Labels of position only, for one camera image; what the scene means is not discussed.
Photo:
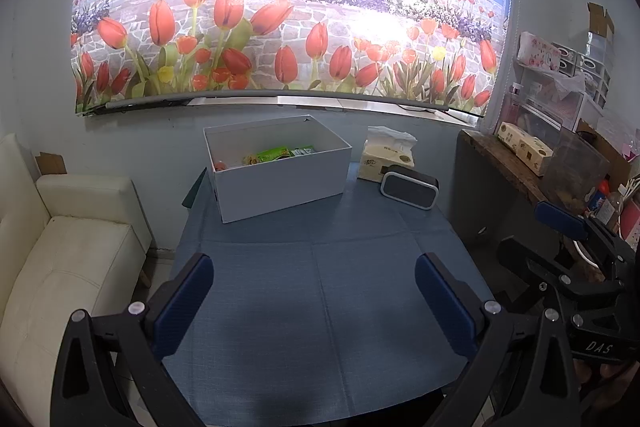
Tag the reddish brown snack packet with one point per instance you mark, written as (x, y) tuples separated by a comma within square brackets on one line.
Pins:
[(219, 166)]

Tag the white drawer unit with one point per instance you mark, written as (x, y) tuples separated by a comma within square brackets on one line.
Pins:
[(592, 77)]

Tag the blue tablecloth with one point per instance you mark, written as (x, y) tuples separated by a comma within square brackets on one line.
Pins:
[(320, 282)]

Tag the green snack bag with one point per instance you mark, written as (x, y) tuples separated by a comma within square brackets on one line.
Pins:
[(275, 154)]

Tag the brown cardboard piece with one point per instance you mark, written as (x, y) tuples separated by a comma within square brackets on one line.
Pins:
[(50, 163)]

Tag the cream leather sofa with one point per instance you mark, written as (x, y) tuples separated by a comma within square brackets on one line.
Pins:
[(65, 257)]

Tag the patterned tissue pack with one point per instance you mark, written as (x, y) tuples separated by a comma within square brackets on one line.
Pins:
[(525, 149)]

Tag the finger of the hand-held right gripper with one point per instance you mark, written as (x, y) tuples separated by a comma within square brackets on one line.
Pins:
[(530, 262), (560, 219)]

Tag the wooden side table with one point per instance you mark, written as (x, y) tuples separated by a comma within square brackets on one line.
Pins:
[(500, 157)]

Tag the pink floral pack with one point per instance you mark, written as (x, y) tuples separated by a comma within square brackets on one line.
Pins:
[(540, 52)]

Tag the clear plastic container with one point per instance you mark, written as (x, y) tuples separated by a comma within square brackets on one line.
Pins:
[(575, 167)]

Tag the plastic bottle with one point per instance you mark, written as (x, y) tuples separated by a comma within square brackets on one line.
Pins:
[(605, 207)]

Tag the black speaker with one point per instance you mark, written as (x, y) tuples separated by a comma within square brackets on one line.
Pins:
[(407, 187)]

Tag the tulip wall poster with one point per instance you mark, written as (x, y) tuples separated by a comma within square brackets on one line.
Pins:
[(300, 32)]

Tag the clear plastic storage drawers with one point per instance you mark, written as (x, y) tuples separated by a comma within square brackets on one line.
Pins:
[(540, 102)]

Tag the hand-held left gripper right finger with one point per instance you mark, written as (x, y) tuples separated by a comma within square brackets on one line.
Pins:
[(445, 302)]

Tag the cream tissue box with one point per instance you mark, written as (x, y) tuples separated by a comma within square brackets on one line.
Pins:
[(385, 164)]

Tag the open cardboard box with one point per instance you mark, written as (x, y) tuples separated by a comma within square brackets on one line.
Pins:
[(600, 22)]

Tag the person's right hand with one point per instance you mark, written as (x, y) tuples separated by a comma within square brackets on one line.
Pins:
[(612, 377)]

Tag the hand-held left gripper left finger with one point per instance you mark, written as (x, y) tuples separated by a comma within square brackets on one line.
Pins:
[(185, 302)]

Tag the white cardboard box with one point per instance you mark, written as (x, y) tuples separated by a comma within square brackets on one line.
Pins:
[(280, 187)]

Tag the yellow chip snack bag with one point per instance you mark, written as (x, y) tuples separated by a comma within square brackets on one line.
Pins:
[(250, 160)]

